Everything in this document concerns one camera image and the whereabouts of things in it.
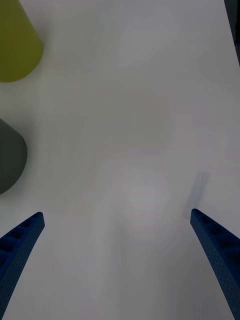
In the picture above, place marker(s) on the yellow-green plastic bin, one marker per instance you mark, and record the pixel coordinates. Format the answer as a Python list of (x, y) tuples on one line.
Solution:
[(15, 42)]

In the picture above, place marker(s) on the grey plastic bin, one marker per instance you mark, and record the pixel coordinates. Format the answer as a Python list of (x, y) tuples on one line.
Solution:
[(11, 157)]

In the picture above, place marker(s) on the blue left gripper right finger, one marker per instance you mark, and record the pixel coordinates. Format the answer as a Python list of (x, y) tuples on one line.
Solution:
[(221, 252)]

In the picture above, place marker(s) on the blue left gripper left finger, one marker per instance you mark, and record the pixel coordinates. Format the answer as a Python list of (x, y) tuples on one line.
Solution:
[(18, 252)]

